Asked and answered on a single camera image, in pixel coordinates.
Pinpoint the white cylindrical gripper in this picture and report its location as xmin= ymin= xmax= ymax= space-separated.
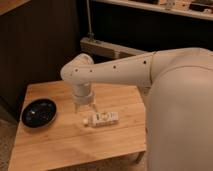
xmin=72 ymin=83 xmax=98 ymax=114

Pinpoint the white plastic bottle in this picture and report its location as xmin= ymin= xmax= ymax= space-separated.
xmin=83 ymin=112 xmax=119 ymax=127

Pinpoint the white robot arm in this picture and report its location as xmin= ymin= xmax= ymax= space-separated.
xmin=60 ymin=47 xmax=213 ymax=171

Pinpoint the black ceramic bowl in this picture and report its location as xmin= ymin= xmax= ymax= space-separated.
xmin=21 ymin=99 xmax=57 ymax=128

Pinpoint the wooden table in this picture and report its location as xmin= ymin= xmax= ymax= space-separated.
xmin=8 ymin=81 xmax=146 ymax=171

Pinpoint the vertical metal pole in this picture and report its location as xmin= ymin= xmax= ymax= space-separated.
xmin=86 ymin=0 xmax=94 ymax=41

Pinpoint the wooden shelf with items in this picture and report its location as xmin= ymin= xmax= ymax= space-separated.
xmin=94 ymin=0 xmax=213 ymax=21

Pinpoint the metal beam rail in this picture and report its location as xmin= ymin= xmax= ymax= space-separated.
xmin=80 ymin=37 xmax=144 ymax=59

